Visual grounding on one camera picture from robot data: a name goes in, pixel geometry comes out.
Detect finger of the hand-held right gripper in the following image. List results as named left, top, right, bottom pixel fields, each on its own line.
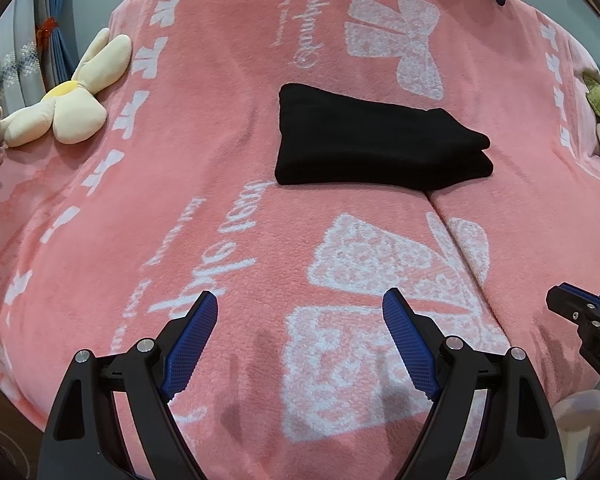
left=546, top=283, right=600, bottom=323

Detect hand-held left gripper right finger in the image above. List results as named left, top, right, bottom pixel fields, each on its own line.
left=382, top=288, right=567, bottom=480

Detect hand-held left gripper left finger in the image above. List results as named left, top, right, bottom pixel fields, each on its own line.
left=39, top=291, right=219, bottom=480

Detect black pants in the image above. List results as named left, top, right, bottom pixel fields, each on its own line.
left=274, top=83, right=495, bottom=192

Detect white cloth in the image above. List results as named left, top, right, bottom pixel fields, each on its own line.
left=552, top=387, right=600, bottom=441

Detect pink printed blanket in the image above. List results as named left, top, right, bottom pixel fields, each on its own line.
left=0, top=0, right=600, bottom=480

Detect brown round stool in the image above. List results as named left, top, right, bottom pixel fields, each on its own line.
left=0, top=375, right=43, bottom=480

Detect cream flower plush toy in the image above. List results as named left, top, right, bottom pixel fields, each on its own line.
left=0, top=28, right=132, bottom=147

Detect white curtain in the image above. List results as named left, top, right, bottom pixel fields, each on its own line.
left=0, top=0, right=51, bottom=106

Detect red curtain tie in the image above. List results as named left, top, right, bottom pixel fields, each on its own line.
left=36, top=16, right=59, bottom=44

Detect blue curtain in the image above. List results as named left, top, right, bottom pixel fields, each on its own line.
left=17, top=0, right=83, bottom=86

